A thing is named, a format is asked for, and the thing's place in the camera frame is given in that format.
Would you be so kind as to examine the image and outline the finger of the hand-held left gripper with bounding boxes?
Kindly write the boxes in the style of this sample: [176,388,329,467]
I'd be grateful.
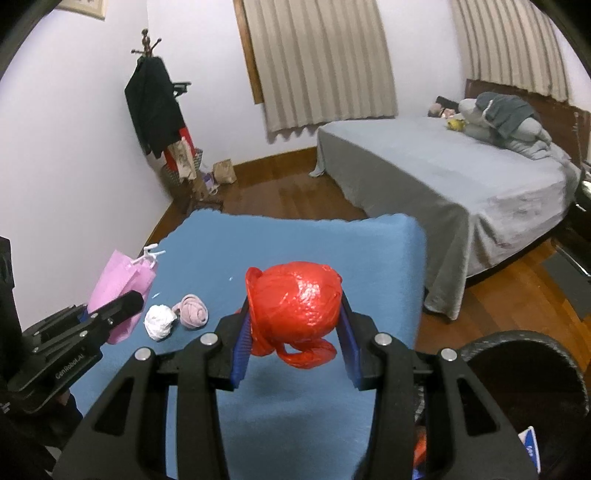
[76,290,145,346]
[23,304,90,341]

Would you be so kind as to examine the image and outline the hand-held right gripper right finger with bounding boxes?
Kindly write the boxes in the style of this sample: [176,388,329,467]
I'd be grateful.
[338,292,541,480]

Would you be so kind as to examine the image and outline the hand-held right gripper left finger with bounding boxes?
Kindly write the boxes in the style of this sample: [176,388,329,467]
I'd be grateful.
[53,310,254,480]

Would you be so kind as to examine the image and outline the pink plastic bag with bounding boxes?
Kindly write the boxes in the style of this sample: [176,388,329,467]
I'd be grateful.
[88,244,166,344]

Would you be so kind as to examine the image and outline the red plastic bag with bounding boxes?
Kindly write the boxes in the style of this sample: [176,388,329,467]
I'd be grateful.
[245,261,343,370]

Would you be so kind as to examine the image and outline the black trash bin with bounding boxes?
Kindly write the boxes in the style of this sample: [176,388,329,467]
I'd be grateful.
[455,330,591,480]

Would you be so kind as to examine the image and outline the person's left forearm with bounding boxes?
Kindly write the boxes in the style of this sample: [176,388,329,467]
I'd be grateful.
[0,392,84,480]

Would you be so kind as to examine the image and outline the white crumpled tissue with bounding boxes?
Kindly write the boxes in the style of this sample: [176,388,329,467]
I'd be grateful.
[144,304,177,342]

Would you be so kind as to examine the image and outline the pale knotted cloth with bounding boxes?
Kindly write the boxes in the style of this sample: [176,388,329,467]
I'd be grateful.
[172,294,207,330]

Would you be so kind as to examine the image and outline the blue blanket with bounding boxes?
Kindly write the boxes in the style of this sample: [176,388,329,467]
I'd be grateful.
[69,210,428,480]

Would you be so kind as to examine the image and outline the woven basket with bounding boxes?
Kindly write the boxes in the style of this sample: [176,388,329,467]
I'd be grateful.
[161,148,204,188]

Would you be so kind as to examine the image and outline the red garment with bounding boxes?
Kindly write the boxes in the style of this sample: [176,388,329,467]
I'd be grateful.
[164,127,197,174]

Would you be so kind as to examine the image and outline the beige printed cloth bag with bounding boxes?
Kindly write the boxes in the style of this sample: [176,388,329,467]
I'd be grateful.
[167,138,195,182]

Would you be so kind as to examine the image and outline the brown paper bag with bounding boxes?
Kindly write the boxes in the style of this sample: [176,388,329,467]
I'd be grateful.
[212,159,238,184]

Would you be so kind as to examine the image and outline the grey bedspread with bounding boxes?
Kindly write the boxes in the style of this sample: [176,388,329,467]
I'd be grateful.
[308,115,583,320]

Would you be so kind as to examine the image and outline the wooden bed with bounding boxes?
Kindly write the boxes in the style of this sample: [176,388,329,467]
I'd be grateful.
[308,78,591,320]

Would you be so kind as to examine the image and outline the black coat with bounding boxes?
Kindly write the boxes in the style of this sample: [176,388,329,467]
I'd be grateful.
[124,56,188,160]

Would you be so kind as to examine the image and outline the blue and white packet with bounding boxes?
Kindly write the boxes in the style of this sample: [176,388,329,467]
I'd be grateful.
[518,425,540,472]

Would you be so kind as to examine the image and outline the grey flat board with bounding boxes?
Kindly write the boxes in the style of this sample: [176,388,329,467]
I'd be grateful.
[540,253,591,319]

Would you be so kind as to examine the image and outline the dark small cushion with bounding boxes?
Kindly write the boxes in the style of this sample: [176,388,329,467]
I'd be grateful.
[427,96,460,118]

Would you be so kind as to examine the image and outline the white pillow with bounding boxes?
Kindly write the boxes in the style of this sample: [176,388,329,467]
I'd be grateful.
[457,99,495,139]

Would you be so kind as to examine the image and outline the wooden coat rack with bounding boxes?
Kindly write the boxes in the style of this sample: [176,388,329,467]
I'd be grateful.
[130,28,225,215]

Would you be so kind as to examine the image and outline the dark metal object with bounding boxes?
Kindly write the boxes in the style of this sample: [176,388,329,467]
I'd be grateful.
[551,161,591,278]

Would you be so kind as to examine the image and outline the folded grey quilt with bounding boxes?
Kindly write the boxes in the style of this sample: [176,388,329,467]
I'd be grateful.
[503,117,571,162]

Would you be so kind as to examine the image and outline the dark grey garment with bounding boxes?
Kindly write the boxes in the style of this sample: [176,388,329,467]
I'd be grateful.
[475,91,541,138]

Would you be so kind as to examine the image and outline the wide striped beige curtain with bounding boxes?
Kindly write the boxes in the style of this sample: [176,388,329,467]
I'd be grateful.
[242,0,399,136]

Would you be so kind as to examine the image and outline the narrow striped beige curtain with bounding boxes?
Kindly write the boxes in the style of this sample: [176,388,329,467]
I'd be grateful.
[450,0,570,103]

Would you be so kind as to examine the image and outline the wooden window frame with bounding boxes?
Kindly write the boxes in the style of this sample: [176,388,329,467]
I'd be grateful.
[233,0,265,104]

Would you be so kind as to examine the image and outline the framed wall picture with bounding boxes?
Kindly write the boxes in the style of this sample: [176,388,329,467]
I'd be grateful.
[54,0,108,20]

